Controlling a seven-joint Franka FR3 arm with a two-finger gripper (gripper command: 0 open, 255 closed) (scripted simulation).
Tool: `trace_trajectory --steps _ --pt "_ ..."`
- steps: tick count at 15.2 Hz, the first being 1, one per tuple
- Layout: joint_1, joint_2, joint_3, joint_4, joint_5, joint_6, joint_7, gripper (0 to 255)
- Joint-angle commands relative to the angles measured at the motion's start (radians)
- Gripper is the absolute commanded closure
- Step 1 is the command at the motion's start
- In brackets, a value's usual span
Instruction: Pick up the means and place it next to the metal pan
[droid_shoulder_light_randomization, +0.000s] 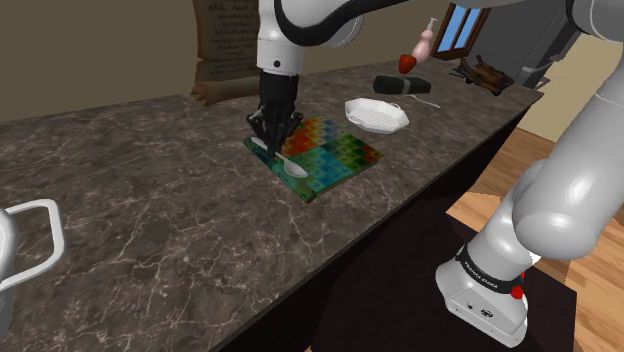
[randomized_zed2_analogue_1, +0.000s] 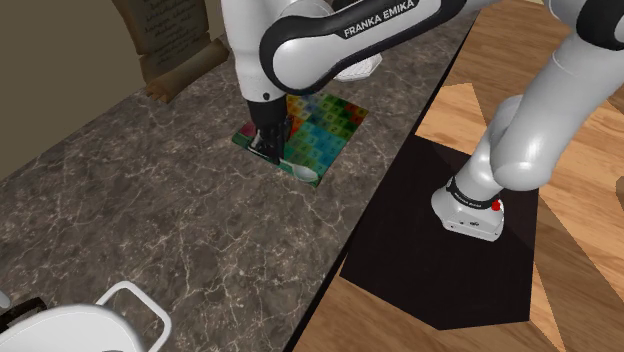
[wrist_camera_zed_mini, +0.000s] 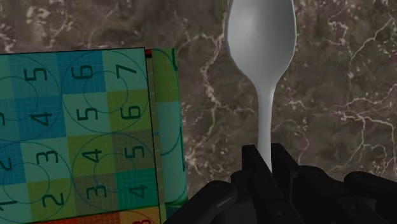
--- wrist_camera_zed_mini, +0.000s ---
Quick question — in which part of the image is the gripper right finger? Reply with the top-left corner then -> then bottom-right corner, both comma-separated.
270,143 -> 397,224

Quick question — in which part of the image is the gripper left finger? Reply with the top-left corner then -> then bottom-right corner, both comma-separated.
164,143 -> 304,224

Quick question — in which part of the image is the grey spoon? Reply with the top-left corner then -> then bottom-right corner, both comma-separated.
226,0 -> 297,173

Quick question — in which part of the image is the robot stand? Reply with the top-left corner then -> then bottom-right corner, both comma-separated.
0,46 -> 189,224

